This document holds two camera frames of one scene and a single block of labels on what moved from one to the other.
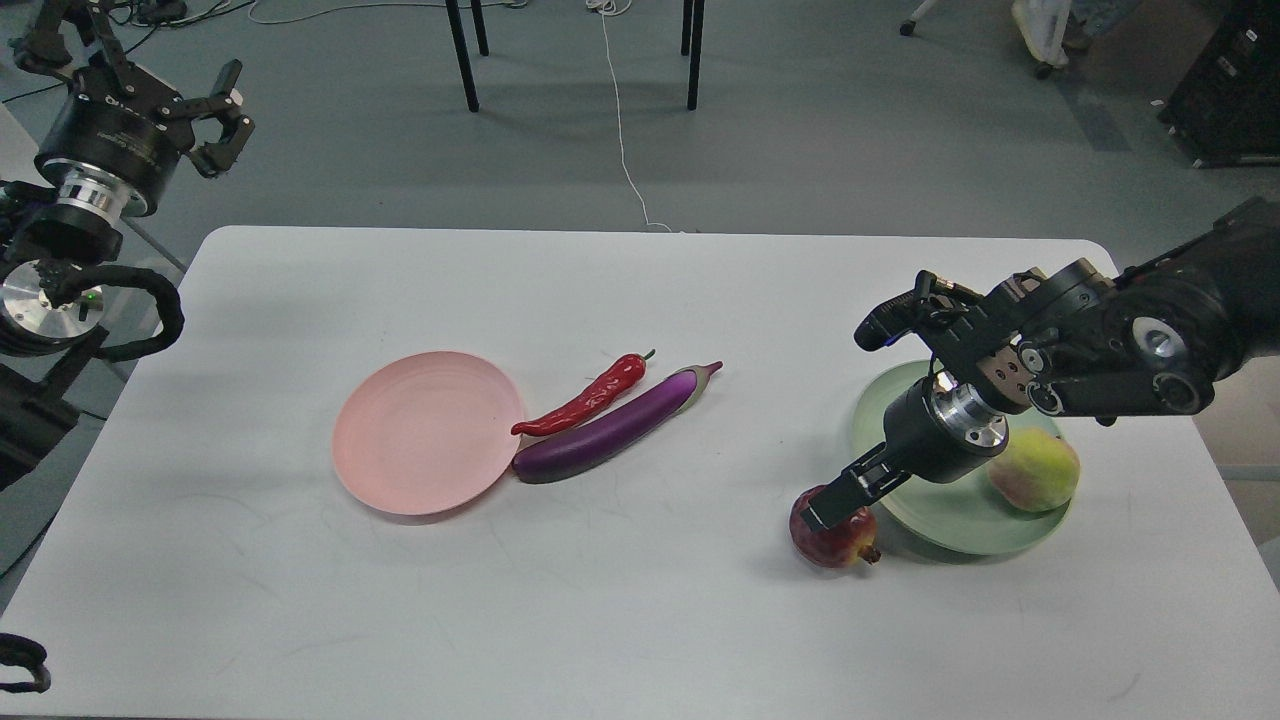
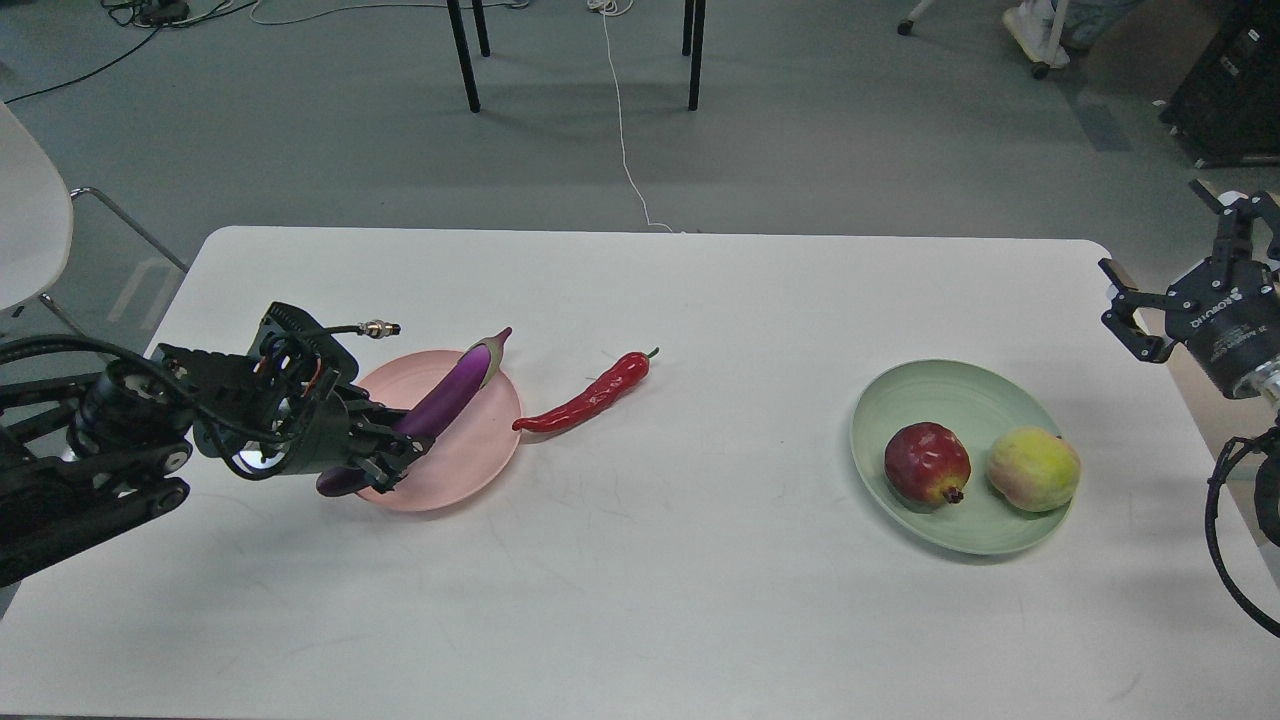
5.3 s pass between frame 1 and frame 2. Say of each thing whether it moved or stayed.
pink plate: stayed
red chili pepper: stayed
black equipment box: stayed
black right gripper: moved
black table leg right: stayed
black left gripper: moved
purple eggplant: moved
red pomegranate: moved
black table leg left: stayed
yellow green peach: stayed
